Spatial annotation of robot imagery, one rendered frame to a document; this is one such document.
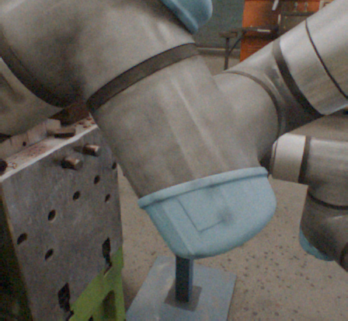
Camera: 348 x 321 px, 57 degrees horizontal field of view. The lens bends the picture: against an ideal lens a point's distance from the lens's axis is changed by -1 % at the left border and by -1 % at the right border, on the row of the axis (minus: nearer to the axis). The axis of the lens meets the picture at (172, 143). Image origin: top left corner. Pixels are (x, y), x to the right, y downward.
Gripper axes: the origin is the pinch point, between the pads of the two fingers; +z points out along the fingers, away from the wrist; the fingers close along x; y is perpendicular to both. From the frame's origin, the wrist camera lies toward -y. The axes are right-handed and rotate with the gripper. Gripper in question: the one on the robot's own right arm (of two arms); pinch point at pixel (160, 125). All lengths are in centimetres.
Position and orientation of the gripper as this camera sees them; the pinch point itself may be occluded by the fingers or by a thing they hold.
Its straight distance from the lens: 58.1
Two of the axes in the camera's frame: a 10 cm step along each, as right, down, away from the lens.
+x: 3.9, -3.7, 8.4
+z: -9.2, -1.6, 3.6
